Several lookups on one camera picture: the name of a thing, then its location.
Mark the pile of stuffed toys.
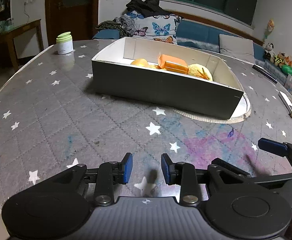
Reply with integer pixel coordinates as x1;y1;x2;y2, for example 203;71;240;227
263;19;292;76

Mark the dark wooden side table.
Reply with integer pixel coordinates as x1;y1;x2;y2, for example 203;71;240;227
0;18;44;91

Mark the blue sofa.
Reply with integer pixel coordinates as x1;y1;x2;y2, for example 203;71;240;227
93;18;290;86

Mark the orange duck toy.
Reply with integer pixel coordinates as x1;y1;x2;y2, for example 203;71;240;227
130;58;160;69

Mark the yellow fluffy plush toy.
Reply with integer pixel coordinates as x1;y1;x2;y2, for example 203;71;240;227
188;63;213;81

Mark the brown wooden door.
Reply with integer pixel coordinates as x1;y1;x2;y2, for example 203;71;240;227
45;0;99;45

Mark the butterfly print pillow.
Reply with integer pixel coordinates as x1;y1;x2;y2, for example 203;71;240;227
124;11;182;44

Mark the black clothes pile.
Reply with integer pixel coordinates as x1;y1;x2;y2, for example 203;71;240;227
126;0;171;17

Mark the orange rectangular box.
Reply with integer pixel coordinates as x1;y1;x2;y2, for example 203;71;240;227
158;54;189;74

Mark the grey sofa cushion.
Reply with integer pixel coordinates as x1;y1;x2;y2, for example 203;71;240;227
219;34;255;63

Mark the white jar green lid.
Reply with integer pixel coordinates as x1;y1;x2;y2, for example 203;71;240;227
56;31;73;55

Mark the grey white open box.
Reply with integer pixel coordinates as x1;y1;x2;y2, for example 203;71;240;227
92;37;251;120

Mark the white remote control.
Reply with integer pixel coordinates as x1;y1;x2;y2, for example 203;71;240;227
278;91;292;118

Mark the black remote control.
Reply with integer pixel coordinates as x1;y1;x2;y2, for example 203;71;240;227
252;64;278;84

